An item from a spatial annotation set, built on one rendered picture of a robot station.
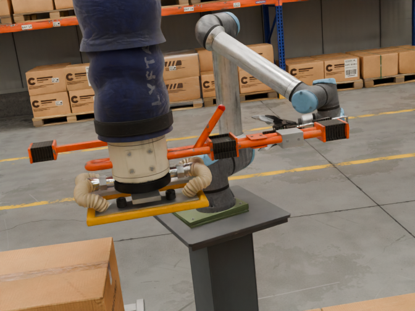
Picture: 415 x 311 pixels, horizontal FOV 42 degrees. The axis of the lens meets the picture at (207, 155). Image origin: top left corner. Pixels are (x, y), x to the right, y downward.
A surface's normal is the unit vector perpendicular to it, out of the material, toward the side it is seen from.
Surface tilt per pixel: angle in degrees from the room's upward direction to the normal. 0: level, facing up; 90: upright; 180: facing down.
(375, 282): 0
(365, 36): 90
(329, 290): 0
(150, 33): 77
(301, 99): 93
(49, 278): 0
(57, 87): 91
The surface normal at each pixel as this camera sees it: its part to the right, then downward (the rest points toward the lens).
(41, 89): 0.12, 0.28
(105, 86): -0.61, 0.04
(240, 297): 0.44, 0.21
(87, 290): -0.10, -0.96
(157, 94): 0.80, -0.19
